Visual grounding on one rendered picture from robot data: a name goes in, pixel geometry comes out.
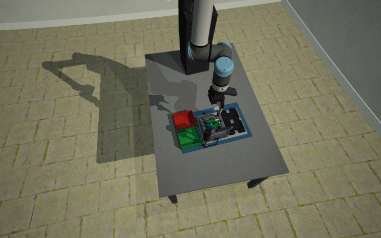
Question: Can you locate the green bin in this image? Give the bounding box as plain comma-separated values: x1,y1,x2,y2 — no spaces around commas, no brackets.
177,126,202,150

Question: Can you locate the green circuit board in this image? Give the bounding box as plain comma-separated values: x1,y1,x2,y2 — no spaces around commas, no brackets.
205,118,221,129

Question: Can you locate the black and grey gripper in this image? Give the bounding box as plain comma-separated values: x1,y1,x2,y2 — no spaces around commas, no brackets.
208,86,225,114

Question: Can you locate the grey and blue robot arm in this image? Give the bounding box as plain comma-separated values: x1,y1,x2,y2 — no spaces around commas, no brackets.
184,0,238,96

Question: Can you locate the red bin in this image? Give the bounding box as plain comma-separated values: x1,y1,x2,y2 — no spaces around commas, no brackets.
173,110,196,130

